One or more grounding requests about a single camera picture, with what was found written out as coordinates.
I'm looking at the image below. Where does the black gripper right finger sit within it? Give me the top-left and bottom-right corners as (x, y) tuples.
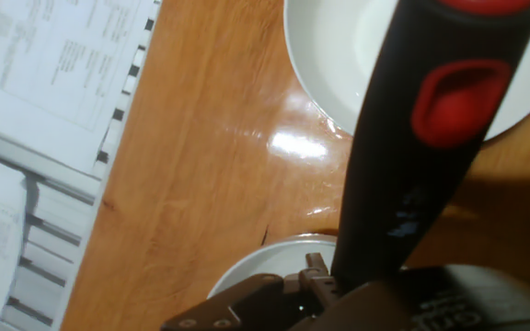
(297, 251), (342, 304)

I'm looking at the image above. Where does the white ceramic bowl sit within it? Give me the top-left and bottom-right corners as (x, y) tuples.
(282, 0), (530, 142)
(206, 233), (340, 300)

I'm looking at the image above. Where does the glossy wooden board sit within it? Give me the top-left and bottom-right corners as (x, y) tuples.
(60, 0), (530, 331)

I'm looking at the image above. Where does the black ladle with red accents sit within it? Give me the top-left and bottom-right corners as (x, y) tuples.
(330, 0), (530, 295)

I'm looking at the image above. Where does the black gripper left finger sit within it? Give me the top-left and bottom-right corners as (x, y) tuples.
(159, 273), (289, 331)

